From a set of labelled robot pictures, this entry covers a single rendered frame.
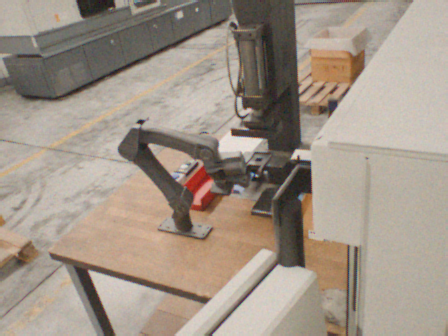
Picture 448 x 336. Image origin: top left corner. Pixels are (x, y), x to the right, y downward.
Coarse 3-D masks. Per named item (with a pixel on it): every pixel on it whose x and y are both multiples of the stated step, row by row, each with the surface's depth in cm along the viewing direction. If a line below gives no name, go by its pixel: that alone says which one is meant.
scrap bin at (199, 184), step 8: (200, 168) 169; (192, 176) 164; (200, 176) 170; (208, 176) 173; (184, 184) 159; (192, 184) 165; (200, 184) 168; (208, 184) 167; (192, 192) 163; (200, 192) 163; (208, 192) 153; (200, 200) 149; (208, 200) 154; (192, 208) 153; (200, 208) 151
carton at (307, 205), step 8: (304, 200) 140; (304, 208) 141; (312, 208) 144; (304, 216) 140; (312, 216) 140; (304, 224) 137; (312, 224) 136; (304, 232) 131; (312, 232) 129; (320, 240) 130; (328, 240) 128
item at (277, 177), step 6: (288, 162) 162; (252, 168) 162; (258, 168) 160; (270, 168) 158; (288, 168) 162; (270, 174) 159; (276, 174) 158; (282, 174) 157; (288, 174) 163; (252, 180) 165; (270, 180) 161; (276, 180) 160; (282, 180) 158
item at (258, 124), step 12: (252, 108) 151; (276, 108) 159; (240, 120) 161; (252, 120) 150; (264, 120) 149; (276, 120) 157; (240, 132) 155; (252, 132) 153; (264, 132) 150; (276, 132) 152
